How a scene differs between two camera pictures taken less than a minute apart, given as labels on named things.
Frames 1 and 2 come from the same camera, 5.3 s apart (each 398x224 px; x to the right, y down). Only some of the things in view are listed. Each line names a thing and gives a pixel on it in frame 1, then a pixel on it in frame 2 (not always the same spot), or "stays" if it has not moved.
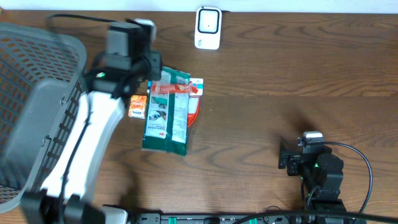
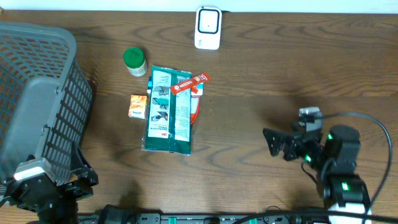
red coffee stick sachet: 189,87 → 200,79
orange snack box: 137,109 stays
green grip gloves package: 166,123 stays
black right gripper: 283,159 → 292,147
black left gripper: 154,66 → 73,182
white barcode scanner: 208,28 stays
